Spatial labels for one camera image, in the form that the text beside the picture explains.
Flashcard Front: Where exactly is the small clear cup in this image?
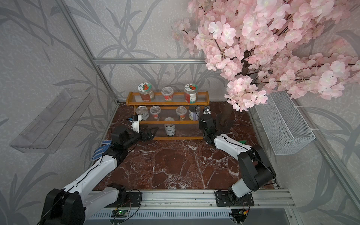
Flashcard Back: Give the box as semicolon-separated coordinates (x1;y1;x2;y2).
149;106;161;120
176;106;187;120

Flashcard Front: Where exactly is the tomato lid jar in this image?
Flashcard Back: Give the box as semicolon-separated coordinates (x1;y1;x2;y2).
184;83;198;104
138;82;155;102

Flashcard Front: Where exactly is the small red label plastic cup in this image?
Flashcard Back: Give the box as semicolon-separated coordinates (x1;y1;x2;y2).
161;87;174;102

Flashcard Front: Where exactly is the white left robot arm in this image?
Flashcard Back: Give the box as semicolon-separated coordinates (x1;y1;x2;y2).
38;126;158;225

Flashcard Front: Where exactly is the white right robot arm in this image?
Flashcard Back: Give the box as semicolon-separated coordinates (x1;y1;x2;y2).
199;114;276;201

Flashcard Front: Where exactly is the black label can bottom shelf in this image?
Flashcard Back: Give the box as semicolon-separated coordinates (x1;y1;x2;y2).
164;117;176;137

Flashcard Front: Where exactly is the orange wooden three-tier shelf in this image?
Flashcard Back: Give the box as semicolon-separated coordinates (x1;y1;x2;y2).
126;92;203;140

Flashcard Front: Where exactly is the brown tree trunk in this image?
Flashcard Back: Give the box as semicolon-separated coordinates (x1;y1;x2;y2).
219;108;234;127

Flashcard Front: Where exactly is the silver pull-tab can left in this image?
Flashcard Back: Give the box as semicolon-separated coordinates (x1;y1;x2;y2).
136;106;149;121

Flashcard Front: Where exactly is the blue dotted work glove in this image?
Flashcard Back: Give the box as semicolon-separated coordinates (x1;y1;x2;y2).
91;140;112;162

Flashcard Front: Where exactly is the left green circuit board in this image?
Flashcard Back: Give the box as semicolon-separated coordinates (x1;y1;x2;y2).
111;209;130;218

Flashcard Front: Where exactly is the right circuit board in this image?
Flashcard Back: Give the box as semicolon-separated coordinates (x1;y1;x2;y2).
231;209;248;225

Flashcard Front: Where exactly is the pink cherry blossom crown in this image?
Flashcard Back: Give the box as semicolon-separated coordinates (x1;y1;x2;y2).
172;1;360;112

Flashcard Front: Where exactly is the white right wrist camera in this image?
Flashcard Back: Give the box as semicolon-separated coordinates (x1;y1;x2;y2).
203;106;211;114

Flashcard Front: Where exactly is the dark metal tree base plate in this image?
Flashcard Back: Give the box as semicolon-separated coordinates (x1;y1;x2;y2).
216;113;234;133

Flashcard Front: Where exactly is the aluminium front rail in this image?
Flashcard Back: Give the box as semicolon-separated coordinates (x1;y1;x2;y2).
91;189;295;220

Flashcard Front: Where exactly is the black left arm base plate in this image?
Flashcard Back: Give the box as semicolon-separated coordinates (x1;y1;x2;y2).
110;184;142;208

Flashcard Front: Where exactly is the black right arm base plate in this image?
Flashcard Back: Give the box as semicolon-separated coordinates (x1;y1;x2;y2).
214;189;255;207

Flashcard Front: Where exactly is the white wire mesh basket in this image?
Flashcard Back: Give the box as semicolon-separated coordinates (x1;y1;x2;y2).
255;91;316;155

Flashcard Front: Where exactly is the clear acrylic wall shelf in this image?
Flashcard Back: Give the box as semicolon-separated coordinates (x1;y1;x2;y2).
9;88;92;154

